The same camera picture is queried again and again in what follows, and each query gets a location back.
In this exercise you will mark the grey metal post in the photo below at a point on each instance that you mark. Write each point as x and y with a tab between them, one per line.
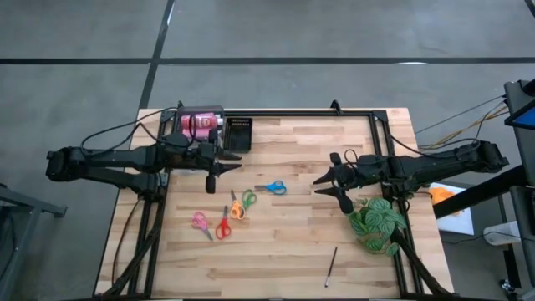
526	217

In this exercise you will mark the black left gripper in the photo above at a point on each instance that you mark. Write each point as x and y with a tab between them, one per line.
209	159

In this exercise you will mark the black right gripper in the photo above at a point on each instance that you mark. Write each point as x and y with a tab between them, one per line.
363	173

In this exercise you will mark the white board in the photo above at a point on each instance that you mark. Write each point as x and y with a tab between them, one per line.
457	221

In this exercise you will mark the black equipment cart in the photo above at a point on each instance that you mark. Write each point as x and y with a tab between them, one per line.
522	100

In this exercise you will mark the green leafy plant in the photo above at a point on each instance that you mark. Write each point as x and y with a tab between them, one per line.
376	217

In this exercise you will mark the black caster wheel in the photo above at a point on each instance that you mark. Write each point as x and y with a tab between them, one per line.
507	288

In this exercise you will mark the blue screen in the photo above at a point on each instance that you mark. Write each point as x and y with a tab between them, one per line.
524	120

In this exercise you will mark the clear plastic bin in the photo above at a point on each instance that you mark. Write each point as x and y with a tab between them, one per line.
190	171

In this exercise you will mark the grey metal stand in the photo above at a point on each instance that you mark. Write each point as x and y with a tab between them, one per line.
25	200

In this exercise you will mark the white power adapter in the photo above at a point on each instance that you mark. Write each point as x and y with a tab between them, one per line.
501	234

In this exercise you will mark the orange object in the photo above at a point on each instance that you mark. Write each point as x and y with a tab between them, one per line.
441	195

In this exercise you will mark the black diagonal beam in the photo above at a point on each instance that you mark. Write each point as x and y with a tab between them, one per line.
480	192

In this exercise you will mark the smoky grey plastic bin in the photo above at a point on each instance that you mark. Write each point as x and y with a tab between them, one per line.
200	109

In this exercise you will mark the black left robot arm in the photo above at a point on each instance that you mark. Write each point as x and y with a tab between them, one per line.
125	156

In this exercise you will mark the black frame clamp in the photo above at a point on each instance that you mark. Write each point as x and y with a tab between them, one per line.
180	105
335	106

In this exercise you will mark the black mesh basket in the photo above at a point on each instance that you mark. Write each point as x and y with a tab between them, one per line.
238	136

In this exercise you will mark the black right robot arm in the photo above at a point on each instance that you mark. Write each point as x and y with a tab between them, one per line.
439	165

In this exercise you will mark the dark thin paintbrush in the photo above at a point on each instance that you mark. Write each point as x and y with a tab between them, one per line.
331	267

